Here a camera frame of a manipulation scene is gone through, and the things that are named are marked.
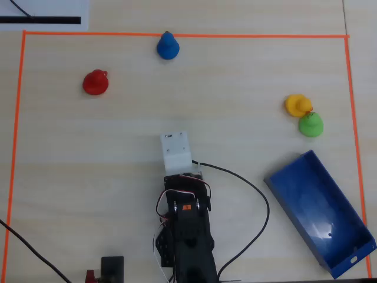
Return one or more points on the blue plastic box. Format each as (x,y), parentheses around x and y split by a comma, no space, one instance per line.
(318,206)

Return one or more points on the blue ball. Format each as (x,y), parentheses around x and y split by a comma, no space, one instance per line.
(168,48)

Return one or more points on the orange tape border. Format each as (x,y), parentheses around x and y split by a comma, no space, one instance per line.
(88,33)

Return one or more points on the red clamp knob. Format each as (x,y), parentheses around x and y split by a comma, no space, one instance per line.
(90,277)

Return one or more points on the white paper with black bar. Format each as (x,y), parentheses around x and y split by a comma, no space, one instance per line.
(59,9)

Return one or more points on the green rubber duck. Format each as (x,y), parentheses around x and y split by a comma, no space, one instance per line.
(310,126)

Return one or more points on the yellow rubber duck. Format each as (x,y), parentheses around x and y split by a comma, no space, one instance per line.
(296,104)

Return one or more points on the red rubber duck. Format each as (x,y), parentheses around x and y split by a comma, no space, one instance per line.
(95,84)

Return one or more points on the black camera stand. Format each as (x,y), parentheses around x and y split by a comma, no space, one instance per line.
(112,265)

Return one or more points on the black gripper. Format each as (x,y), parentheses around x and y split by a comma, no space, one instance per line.
(186,180)

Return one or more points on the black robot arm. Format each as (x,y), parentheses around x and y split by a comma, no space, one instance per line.
(191,241)

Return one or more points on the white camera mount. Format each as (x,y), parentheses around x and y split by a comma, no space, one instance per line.
(176,150)

